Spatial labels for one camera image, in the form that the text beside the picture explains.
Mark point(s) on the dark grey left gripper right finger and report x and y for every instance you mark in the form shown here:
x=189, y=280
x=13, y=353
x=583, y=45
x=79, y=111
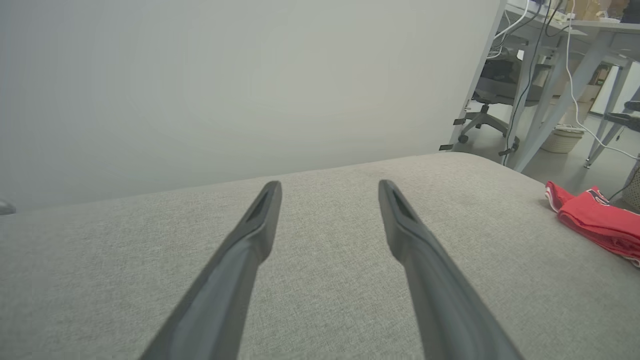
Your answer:
x=450, y=310

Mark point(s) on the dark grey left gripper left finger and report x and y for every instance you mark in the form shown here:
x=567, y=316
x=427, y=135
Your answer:
x=220, y=300

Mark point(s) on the red white basketball jersey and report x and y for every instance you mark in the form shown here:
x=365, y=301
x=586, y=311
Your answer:
x=595, y=220

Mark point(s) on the white round basket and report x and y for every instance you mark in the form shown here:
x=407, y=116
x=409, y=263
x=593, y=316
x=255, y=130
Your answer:
x=562, y=140

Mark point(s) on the beige woven basket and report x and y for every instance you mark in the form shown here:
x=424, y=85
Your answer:
x=634, y=190

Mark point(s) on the dark office chair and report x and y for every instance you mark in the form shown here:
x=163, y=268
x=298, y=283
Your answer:
x=500, y=90

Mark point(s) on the white partition panel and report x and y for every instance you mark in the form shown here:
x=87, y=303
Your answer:
x=200, y=75

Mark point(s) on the grey desk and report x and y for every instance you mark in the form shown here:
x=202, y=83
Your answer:
x=565, y=97
x=525, y=80

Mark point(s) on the black chair armrest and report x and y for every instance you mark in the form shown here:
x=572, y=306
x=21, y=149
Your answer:
x=625, y=117

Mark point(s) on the brown cardboard box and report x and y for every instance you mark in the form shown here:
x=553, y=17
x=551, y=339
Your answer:
x=595, y=7

